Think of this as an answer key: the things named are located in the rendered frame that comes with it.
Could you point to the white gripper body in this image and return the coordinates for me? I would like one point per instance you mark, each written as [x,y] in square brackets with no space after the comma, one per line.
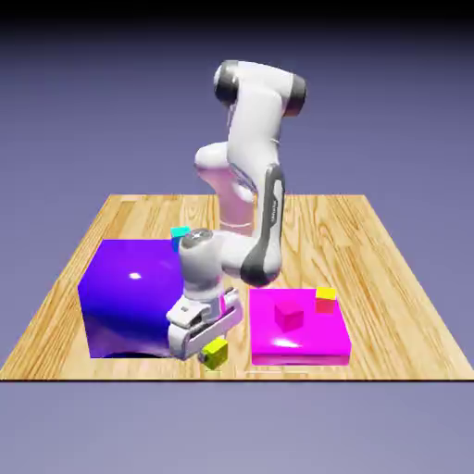
[181,342]

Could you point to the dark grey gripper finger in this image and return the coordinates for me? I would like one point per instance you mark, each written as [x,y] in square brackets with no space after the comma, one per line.
[202,357]

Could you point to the small yellow-green cube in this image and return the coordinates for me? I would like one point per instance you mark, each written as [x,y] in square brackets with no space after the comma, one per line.
[215,353]

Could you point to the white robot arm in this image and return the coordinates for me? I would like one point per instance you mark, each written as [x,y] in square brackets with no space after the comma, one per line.
[255,122]

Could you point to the small magenta cube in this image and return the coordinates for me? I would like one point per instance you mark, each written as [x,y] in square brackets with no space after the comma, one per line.
[289,316]

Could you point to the small cyan cube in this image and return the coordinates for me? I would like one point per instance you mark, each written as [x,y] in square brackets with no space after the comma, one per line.
[178,233]

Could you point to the small red cube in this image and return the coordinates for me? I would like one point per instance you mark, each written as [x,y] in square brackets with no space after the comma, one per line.
[325,306]

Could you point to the small yellow cube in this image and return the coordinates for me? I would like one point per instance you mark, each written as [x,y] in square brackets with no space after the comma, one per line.
[326,293]

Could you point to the large purple box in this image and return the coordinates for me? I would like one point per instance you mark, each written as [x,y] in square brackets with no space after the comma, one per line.
[122,296]

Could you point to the large magenta box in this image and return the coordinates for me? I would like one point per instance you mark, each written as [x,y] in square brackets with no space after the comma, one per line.
[300,348]

